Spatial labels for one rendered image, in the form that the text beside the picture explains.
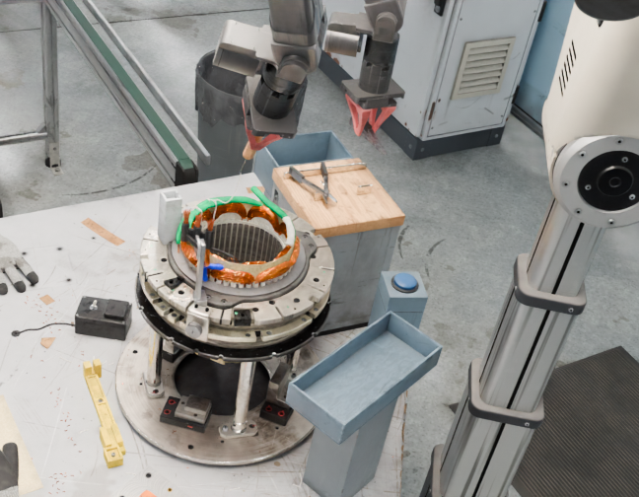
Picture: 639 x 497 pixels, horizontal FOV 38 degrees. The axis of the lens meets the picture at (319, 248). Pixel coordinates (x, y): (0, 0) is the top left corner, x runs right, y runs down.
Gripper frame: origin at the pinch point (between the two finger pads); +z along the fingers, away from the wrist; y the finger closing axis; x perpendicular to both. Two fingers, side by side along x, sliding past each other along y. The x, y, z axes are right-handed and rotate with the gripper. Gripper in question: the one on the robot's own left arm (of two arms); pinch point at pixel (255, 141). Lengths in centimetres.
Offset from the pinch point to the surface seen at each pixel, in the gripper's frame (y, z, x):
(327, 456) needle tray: 40, 30, 15
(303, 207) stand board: -6.7, 27.7, 17.1
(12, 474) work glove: 36, 45, -33
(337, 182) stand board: -14.1, 29.7, 25.8
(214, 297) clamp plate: 18.2, 16.3, -4.3
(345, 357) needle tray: 27.5, 18.2, 16.5
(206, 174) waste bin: -103, 157, 34
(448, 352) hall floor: -28, 142, 106
